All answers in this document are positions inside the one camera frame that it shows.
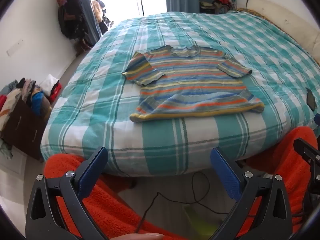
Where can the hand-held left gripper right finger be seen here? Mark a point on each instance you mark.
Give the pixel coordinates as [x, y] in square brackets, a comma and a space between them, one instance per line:
[223, 170]

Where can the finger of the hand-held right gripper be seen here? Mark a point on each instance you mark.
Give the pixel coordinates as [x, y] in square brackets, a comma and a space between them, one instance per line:
[306, 150]

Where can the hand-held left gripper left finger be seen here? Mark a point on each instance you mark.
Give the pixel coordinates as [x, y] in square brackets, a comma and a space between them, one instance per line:
[96, 163]

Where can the striped knit sweater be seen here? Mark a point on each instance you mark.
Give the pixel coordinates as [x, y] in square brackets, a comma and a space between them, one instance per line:
[190, 85]

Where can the pile of folded clothes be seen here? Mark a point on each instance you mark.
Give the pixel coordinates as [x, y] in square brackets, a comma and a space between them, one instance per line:
[30, 92]

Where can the dark hanging clothes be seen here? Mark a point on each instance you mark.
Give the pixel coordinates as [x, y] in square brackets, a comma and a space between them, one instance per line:
[70, 17]

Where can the brown clothes heap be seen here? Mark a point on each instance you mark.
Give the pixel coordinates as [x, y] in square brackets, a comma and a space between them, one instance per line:
[100, 15]

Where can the person's left hand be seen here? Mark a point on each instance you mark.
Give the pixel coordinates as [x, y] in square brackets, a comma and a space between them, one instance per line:
[140, 237]

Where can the person's orange fleece pants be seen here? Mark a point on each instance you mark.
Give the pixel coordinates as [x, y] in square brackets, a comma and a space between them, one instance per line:
[105, 212]

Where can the black phone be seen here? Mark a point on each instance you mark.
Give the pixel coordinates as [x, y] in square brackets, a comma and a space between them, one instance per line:
[311, 98]

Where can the teal checked bed blanket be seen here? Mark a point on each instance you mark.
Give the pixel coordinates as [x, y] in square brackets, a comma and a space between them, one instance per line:
[100, 100]

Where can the dark brown box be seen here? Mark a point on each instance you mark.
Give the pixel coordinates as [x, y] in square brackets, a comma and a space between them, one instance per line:
[23, 127]

